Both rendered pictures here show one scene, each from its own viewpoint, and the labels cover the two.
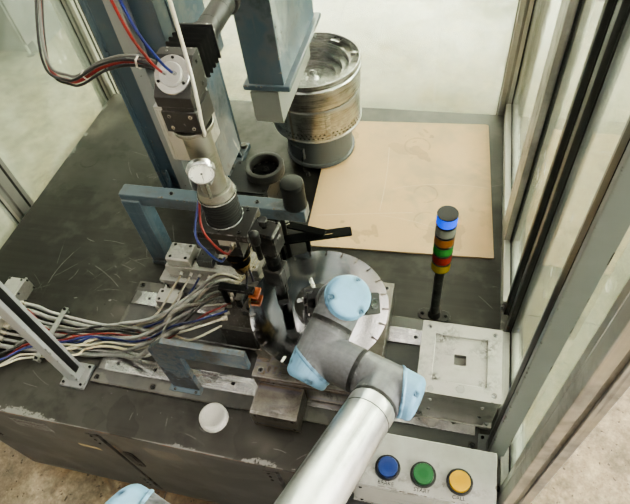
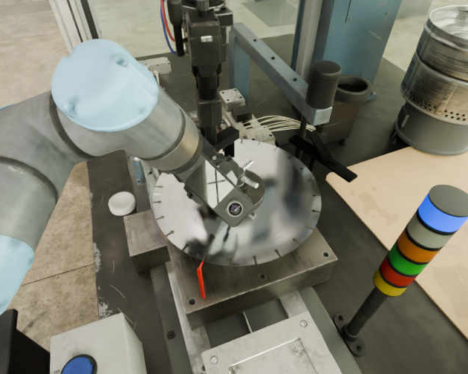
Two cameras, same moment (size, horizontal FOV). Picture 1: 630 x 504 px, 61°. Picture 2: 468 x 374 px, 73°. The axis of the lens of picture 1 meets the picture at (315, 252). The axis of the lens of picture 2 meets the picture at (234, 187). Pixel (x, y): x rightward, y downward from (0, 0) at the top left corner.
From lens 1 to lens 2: 0.80 m
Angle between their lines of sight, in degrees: 32
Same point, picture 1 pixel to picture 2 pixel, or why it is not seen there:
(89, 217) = not seen: hidden behind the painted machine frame
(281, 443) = (120, 263)
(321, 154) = (419, 130)
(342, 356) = not seen: outside the picture
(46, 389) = not seen: hidden behind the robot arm
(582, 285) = not seen: outside the picture
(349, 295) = (84, 69)
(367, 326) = (241, 246)
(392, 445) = (111, 363)
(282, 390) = (157, 229)
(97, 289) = (189, 95)
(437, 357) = (266, 358)
